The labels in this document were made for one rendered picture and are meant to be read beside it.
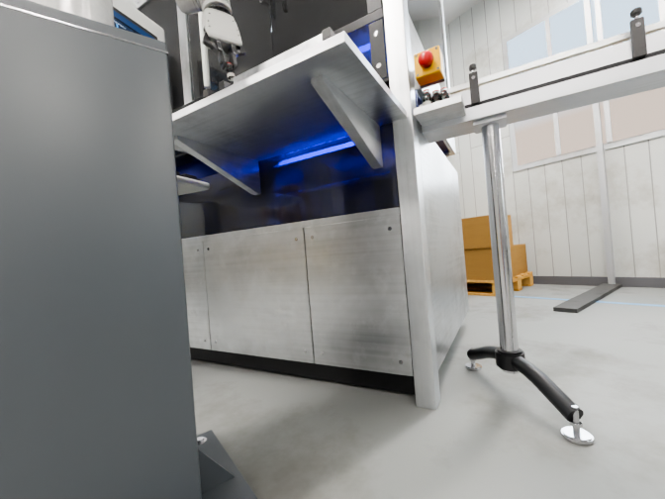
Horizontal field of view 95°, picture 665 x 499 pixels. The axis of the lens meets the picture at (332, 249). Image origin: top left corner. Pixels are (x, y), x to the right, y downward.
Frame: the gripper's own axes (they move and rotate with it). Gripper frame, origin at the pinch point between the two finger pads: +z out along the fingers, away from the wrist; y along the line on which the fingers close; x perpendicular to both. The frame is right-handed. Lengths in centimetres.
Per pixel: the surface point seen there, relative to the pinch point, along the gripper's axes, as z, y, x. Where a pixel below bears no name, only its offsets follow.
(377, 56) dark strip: 4.6, -39.3, 20.7
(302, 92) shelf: 24.7, -7.1, 20.9
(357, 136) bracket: 33.0, -22.8, 19.4
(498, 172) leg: 48, -63, 32
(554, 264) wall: 91, -306, -47
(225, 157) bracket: 17.5, -2.1, -22.8
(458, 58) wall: -161, -315, -70
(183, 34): -59, -4, -49
